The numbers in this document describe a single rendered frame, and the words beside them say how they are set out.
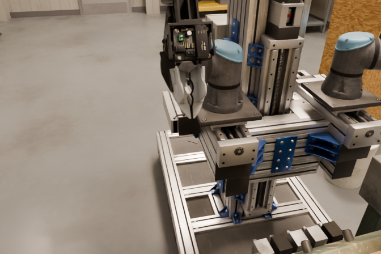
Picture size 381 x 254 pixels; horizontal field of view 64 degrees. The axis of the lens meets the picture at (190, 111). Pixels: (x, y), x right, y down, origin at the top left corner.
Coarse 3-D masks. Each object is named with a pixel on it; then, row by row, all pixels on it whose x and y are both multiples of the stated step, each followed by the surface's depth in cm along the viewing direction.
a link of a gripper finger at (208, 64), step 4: (200, 60) 52; (208, 60) 53; (204, 64) 53; (208, 64) 53; (212, 64) 53; (208, 68) 53; (212, 68) 53; (208, 72) 53; (208, 76) 53; (208, 80) 54
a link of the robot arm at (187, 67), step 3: (180, 63) 100; (183, 63) 100; (186, 63) 100; (189, 63) 100; (180, 66) 100; (183, 66) 100; (186, 66) 100; (189, 66) 100; (192, 66) 100; (195, 66) 100; (180, 69) 101; (183, 69) 101; (186, 69) 101; (189, 69) 101; (192, 69) 101; (186, 72) 101; (189, 72) 101; (186, 75) 103; (186, 78) 105
